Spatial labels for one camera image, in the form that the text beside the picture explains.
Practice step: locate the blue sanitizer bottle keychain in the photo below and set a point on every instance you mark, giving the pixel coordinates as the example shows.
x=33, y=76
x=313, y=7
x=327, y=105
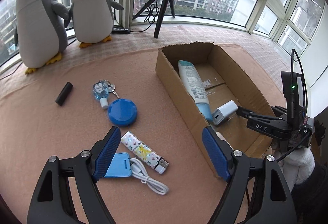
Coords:
x=101, y=91

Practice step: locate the black inline remote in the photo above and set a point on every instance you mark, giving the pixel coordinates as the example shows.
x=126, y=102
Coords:
x=118, y=30

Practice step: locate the large plush penguin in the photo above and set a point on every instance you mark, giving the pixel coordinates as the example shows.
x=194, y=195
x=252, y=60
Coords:
x=40, y=34

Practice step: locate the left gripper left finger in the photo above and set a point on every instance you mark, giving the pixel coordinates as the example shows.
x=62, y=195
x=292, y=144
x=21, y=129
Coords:
x=52, y=200

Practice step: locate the white USB charger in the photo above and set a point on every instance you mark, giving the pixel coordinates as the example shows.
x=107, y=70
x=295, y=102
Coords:
x=223, y=112

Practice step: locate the pink plaid mat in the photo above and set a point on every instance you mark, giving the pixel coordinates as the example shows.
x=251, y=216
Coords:
x=261, y=49

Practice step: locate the blue phone stand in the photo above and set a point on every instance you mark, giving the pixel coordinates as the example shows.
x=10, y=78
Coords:
x=120, y=166

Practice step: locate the pink blanket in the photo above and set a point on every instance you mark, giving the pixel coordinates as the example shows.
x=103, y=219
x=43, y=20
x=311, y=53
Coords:
x=34, y=127

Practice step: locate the black lipstick tube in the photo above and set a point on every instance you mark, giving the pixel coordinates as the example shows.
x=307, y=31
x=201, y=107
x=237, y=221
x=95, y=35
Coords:
x=61, y=98

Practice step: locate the brown cardboard box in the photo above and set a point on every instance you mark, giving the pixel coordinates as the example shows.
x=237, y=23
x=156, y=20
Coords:
x=227, y=72

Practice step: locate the white blue lotion tube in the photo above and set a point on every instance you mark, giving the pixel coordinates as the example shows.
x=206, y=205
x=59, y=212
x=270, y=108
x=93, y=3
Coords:
x=194, y=86

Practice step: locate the black tripod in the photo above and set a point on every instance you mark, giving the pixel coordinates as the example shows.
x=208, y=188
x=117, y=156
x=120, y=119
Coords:
x=160, y=15

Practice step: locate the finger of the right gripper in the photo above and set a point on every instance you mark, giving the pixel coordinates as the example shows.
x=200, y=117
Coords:
x=246, y=113

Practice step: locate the round blue compact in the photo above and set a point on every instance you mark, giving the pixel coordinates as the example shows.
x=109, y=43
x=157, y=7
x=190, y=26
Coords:
x=122, y=112

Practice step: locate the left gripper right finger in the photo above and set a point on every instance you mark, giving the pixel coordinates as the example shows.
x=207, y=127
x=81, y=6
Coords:
x=259, y=180

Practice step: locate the white gloved right hand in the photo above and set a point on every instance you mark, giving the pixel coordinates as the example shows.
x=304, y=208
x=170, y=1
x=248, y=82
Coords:
x=297, y=167

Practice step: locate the small plush penguin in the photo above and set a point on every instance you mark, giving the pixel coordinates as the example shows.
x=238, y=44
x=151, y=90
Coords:
x=92, y=20

